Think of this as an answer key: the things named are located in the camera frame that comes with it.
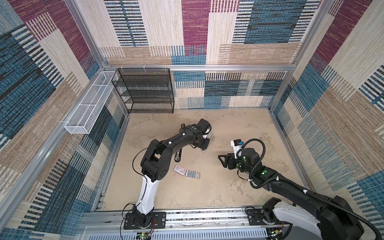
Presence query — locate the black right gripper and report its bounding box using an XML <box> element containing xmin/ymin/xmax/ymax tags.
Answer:
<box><xmin>218</xmin><ymin>152</ymin><xmax>253</xmax><ymax>175</ymax></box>

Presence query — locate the white staples tray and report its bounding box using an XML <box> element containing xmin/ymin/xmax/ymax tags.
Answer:
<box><xmin>185</xmin><ymin>170</ymin><xmax>200</xmax><ymax>179</ymax></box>

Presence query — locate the red staples box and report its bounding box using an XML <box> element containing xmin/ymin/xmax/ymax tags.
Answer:
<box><xmin>174</xmin><ymin>165</ymin><xmax>188</xmax><ymax>176</ymax></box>

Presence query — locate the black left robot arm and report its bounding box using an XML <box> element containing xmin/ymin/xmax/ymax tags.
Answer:
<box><xmin>132</xmin><ymin>119</ymin><xmax>212</xmax><ymax>227</ymax></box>

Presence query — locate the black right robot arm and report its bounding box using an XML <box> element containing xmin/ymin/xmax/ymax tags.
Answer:
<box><xmin>218</xmin><ymin>147</ymin><xmax>368</xmax><ymax>240</ymax></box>

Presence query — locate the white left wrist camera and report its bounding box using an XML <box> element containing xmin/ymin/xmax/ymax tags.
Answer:
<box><xmin>203</xmin><ymin>131</ymin><xmax>213</xmax><ymax>139</ymax></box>

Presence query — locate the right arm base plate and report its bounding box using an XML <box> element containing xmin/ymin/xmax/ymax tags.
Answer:
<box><xmin>245</xmin><ymin>207</ymin><xmax>291</xmax><ymax>226</ymax></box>

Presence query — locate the aluminium mounting rail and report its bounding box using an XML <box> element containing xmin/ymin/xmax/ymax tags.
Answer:
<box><xmin>75</xmin><ymin>205</ymin><xmax>321</xmax><ymax>240</ymax></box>

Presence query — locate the black wire mesh shelf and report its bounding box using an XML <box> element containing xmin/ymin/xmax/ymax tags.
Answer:
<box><xmin>112</xmin><ymin>68</ymin><xmax>175</xmax><ymax>114</ymax></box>

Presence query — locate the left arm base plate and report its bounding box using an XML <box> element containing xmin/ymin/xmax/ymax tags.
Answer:
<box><xmin>123</xmin><ymin>212</ymin><xmax>167</xmax><ymax>230</ymax></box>

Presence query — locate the white wire mesh basket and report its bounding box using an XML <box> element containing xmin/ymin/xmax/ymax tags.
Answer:
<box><xmin>65</xmin><ymin>71</ymin><xmax>115</xmax><ymax>135</ymax></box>

